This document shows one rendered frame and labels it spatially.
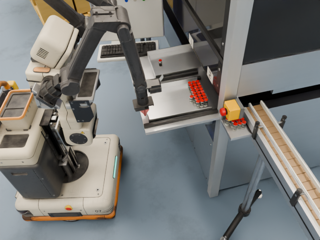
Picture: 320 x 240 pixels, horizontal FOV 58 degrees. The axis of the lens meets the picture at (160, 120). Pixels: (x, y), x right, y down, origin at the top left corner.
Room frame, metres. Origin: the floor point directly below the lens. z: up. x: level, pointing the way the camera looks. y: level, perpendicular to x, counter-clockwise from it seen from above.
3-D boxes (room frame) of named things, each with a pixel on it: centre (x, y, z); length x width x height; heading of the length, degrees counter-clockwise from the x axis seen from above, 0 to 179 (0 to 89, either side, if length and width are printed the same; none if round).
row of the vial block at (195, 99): (1.18, -0.20, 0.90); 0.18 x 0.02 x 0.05; 8
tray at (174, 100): (1.16, -0.09, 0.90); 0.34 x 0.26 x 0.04; 98
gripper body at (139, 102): (1.06, 0.08, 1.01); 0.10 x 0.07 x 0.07; 99
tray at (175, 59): (1.51, -0.14, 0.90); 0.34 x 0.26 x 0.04; 99
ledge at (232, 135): (0.94, -0.40, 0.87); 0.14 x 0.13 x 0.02; 99
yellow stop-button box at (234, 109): (0.95, -0.35, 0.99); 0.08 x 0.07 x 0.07; 99
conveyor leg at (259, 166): (0.83, -0.52, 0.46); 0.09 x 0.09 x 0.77; 9
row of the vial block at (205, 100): (1.18, -0.24, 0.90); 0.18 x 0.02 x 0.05; 8
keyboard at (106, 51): (1.81, 0.18, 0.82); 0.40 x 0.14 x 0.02; 89
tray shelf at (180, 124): (1.33, -0.10, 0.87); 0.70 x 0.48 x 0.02; 9
